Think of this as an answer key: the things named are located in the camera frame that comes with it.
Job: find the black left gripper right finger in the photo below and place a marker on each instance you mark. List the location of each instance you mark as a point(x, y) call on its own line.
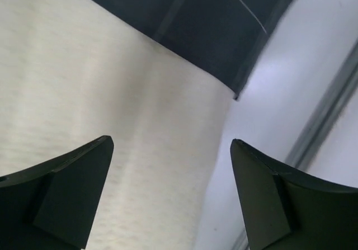
point(285, 208)

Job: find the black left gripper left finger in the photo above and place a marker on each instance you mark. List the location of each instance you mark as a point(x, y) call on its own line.
point(52, 205)

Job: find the cream memory foam pillow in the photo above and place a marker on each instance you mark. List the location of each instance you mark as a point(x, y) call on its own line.
point(71, 72)

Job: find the dark grey checked pillowcase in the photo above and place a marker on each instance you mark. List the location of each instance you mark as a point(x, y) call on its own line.
point(222, 37)

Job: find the aluminium front rail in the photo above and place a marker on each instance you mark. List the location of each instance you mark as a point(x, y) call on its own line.
point(321, 123)

